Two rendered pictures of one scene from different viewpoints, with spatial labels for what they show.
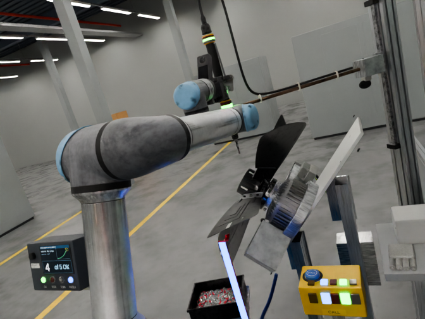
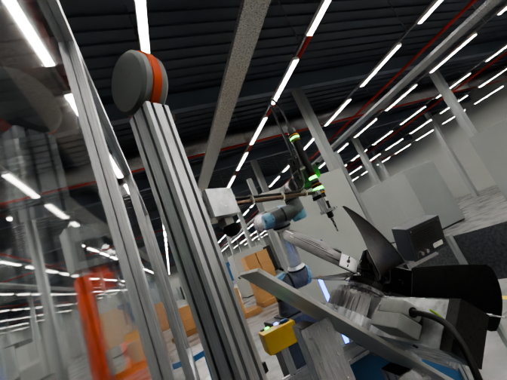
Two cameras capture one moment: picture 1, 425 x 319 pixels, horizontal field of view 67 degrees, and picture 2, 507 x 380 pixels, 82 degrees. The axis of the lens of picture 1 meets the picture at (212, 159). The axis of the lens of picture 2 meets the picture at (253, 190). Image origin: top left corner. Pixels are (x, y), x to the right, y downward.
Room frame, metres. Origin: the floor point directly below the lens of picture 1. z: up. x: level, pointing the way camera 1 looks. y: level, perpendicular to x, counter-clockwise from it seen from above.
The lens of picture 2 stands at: (1.89, -1.14, 1.39)
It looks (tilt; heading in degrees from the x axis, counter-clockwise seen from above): 13 degrees up; 135
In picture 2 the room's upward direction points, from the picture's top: 22 degrees counter-clockwise
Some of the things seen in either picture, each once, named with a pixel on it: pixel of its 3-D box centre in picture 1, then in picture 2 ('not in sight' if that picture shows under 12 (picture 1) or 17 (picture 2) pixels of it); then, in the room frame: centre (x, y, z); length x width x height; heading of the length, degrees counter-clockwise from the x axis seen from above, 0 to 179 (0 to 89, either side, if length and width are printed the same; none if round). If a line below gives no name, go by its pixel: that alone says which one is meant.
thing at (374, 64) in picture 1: (370, 66); (212, 206); (1.32, -0.73, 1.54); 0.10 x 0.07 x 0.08; 99
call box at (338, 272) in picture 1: (332, 291); (280, 337); (0.77, -0.22, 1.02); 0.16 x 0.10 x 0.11; 64
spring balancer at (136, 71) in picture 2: not in sight; (139, 86); (1.34, -0.82, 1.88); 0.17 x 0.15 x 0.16; 154
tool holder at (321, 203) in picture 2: not in sight; (323, 201); (1.22, -0.12, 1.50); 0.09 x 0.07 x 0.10; 99
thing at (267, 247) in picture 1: (267, 245); not in sight; (1.16, -0.11, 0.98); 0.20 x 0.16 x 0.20; 64
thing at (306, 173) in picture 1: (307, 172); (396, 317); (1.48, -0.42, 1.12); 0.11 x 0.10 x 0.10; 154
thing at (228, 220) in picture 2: (364, 82); (231, 227); (1.32, -0.69, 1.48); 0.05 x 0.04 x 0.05; 99
